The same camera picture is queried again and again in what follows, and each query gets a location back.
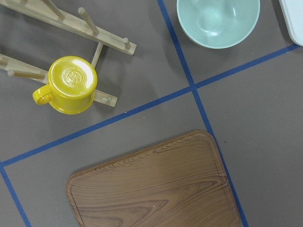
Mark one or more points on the wooden tray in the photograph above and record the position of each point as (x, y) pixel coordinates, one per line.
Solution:
(177, 183)

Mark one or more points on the cream plastic tray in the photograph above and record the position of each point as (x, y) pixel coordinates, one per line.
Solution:
(293, 15)

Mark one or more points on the yellow mug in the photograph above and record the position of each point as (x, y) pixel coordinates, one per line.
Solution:
(71, 86)

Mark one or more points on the green bowl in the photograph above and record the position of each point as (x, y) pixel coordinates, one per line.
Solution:
(217, 24)

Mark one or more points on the wooden peg rack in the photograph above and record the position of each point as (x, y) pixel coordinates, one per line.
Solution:
(46, 11)

